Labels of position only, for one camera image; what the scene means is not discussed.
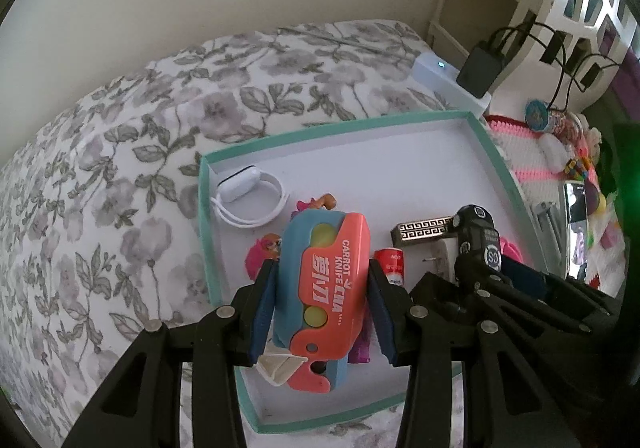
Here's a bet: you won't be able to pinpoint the bead jar with blue lid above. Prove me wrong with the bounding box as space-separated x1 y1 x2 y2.
524 98 583 134

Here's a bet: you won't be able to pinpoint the red tube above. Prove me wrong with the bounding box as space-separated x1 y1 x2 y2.
375 248 406 286

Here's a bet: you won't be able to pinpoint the black cables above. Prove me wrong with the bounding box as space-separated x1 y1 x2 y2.
487 21 626 114

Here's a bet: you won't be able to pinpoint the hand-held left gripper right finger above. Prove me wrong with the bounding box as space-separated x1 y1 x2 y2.
367 258 583 448

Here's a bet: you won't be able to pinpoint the white power strip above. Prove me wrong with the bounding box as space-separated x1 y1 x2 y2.
412 52 493 116

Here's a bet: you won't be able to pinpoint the coral and blue toy knife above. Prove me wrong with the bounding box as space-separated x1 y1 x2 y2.
257 209 373 395

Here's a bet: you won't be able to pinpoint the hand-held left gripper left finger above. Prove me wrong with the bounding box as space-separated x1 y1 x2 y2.
60 255 281 448

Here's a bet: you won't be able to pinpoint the pink watch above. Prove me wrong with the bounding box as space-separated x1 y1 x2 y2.
500 235 525 264

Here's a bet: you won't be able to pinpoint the white smart band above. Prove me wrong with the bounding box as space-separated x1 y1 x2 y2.
210 165 291 229

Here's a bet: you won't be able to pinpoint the white lattice panel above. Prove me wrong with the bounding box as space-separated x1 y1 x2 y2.
500 0 640 109

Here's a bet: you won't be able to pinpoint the purple pen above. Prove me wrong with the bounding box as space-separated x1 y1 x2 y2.
348 323 373 364

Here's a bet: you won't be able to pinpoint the black power adapter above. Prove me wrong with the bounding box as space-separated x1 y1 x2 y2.
457 41 506 99

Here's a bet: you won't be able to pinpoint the brown and pink pup figure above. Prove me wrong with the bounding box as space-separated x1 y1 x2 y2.
245 193 337 279

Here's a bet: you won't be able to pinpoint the pink and white knitted cloth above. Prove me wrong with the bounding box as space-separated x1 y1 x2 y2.
485 114 628 289

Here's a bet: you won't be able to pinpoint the colourful bead charm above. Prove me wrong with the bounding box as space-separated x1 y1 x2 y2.
565 155 593 179

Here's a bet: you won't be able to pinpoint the smartphone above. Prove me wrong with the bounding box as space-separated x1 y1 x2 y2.
562 181 591 281

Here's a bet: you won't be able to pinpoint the gold patterned lighter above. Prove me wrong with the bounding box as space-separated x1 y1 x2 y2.
390 214 457 247

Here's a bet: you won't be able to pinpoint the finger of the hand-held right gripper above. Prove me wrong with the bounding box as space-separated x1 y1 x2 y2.
500 255 621 329
410 255 601 369

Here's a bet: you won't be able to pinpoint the teal and white box tray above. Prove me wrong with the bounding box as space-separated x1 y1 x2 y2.
197 111 543 434

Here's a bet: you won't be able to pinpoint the white charger plug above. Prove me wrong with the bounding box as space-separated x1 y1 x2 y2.
424 235 463 281

